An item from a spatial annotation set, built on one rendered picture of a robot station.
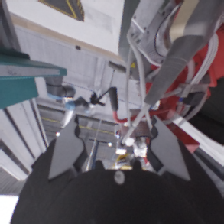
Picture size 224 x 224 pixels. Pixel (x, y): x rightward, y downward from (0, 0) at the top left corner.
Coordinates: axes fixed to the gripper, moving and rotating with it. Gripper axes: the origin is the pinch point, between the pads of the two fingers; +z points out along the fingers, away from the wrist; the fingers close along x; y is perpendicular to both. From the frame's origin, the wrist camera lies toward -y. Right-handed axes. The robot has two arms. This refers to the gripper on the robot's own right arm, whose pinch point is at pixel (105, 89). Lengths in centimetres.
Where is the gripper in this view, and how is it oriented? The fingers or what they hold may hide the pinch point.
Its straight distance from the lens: 62.1
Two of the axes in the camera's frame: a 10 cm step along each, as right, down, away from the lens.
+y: -6.4, -7.6, 0.7
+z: 6.4, -5.8, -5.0
